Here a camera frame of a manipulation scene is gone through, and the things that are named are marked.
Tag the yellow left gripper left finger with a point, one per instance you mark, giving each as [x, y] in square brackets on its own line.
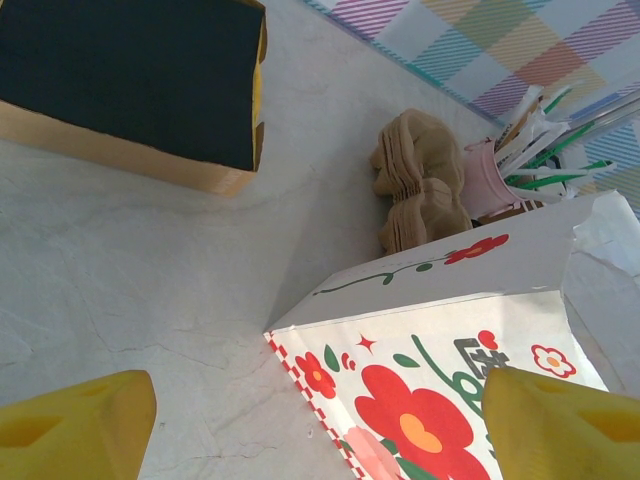
[75, 430]

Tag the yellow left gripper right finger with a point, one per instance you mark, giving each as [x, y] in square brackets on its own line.
[565, 430]

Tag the white flower print paper bag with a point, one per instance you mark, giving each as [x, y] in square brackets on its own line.
[425, 310]

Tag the green plastic stirrer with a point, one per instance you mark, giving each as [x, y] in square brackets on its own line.
[565, 146]
[560, 171]
[557, 100]

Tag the pink metal bucket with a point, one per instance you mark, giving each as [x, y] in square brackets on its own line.
[485, 180]

